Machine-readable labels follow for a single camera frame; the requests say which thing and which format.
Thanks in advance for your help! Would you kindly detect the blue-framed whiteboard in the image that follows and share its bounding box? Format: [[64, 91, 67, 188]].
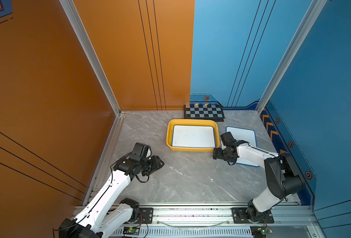
[[226, 127, 259, 167], [171, 125, 216, 148]]

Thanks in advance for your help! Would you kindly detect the yellow plastic storage box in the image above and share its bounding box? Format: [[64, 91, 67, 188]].
[[166, 119, 220, 152]]

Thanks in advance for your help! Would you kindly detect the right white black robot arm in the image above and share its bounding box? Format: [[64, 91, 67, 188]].
[[213, 132, 306, 223]]

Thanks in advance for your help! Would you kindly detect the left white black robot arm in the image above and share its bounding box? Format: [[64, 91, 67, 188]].
[[53, 143, 164, 238]]

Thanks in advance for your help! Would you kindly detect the black grey checkerboard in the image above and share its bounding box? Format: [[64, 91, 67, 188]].
[[183, 102, 225, 122]]

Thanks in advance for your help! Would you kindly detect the left green circuit board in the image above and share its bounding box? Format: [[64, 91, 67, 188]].
[[122, 227, 140, 237]]

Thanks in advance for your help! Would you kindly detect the green circuit board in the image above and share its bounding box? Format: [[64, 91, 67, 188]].
[[122, 227, 140, 237], [251, 227, 273, 238]]

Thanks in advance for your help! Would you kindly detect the right green circuit board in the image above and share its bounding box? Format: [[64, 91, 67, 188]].
[[251, 227, 273, 238]]

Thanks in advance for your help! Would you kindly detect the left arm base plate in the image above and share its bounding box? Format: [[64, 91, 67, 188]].
[[125, 207, 154, 224]]

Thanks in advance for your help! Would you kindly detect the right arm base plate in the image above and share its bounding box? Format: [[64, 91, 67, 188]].
[[231, 207, 274, 224]]

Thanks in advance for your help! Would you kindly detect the aluminium front rail frame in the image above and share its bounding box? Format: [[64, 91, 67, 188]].
[[108, 202, 324, 238]]

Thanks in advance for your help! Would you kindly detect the left aluminium corner post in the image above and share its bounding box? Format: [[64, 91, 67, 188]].
[[59, 0, 122, 116]]

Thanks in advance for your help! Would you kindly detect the aluminium corner post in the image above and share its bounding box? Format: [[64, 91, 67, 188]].
[[59, 0, 122, 116], [256, 0, 327, 115]]

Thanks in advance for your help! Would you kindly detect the right aluminium corner post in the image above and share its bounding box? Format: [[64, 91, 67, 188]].
[[256, 0, 327, 115]]

